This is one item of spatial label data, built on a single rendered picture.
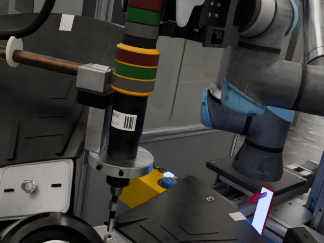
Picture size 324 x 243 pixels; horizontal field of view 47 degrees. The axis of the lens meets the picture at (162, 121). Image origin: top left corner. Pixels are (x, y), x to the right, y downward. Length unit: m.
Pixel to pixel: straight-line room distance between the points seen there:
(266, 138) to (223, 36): 0.69
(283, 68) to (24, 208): 0.41
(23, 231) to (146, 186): 0.55
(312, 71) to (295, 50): 6.59
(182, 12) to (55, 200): 0.23
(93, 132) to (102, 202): 1.06
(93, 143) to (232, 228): 0.28
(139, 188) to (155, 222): 0.39
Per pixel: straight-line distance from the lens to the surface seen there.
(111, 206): 0.43
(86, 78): 0.38
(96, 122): 0.39
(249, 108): 0.59
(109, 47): 0.53
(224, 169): 1.14
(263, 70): 0.59
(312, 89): 0.60
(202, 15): 0.42
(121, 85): 0.36
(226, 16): 0.44
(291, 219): 1.18
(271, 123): 1.09
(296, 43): 7.19
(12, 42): 0.43
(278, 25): 0.58
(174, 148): 1.58
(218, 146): 1.81
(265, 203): 0.71
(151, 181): 0.89
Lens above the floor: 1.47
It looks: 17 degrees down
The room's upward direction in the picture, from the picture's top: 11 degrees clockwise
